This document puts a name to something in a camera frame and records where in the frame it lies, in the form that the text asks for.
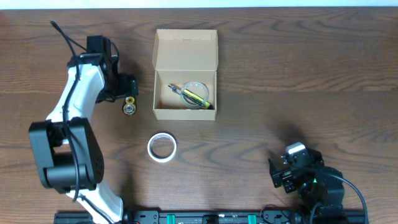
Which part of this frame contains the black yellow correction tape dispenser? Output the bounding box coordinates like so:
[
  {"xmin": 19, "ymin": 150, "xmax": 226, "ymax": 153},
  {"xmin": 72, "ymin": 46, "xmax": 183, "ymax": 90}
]
[{"xmin": 123, "ymin": 96, "xmax": 137, "ymax": 116}]

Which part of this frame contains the open cardboard box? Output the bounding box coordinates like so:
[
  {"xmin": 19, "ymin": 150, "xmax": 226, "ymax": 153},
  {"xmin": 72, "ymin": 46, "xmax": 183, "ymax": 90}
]
[{"xmin": 152, "ymin": 29, "xmax": 218, "ymax": 121}]

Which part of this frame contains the clear tape roll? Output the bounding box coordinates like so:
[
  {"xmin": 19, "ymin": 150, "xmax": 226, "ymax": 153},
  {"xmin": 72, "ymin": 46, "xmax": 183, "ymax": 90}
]
[{"xmin": 181, "ymin": 82, "xmax": 210, "ymax": 101}]

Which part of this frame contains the black pen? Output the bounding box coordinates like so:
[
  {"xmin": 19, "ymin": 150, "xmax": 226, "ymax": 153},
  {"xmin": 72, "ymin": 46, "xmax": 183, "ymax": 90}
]
[{"xmin": 168, "ymin": 85, "xmax": 207, "ymax": 109}]

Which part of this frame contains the white tape roll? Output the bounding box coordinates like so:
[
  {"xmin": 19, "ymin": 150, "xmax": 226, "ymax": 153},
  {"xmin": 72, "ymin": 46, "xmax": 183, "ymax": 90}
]
[{"xmin": 147, "ymin": 133, "xmax": 177, "ymax": 163}]

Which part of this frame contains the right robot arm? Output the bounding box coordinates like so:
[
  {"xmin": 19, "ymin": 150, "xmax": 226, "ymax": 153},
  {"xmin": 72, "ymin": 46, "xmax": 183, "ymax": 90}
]
[{"xmin": 269, "ymin": 149, "xmax": 345, "ymax": 218}]

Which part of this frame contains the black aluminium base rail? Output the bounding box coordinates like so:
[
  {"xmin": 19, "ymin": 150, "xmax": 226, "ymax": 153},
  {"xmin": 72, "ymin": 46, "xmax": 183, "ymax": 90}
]
[{"xmin": 53, "ymin": 210, "xmax": 365, "ymax": 224}]

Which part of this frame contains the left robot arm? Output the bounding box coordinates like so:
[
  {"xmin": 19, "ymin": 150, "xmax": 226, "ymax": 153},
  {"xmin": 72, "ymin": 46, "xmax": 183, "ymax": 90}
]
[{"xmin": 29, "ymin": 54, "xmax": 135, "ymax": 223}]

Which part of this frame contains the yellow highlighter marker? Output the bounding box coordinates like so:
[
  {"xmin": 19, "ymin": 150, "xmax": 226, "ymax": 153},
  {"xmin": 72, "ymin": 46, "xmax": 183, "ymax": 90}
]
[{"xmin": 181, "ymin": 90, "xmax": 214, "ymax": 110}]

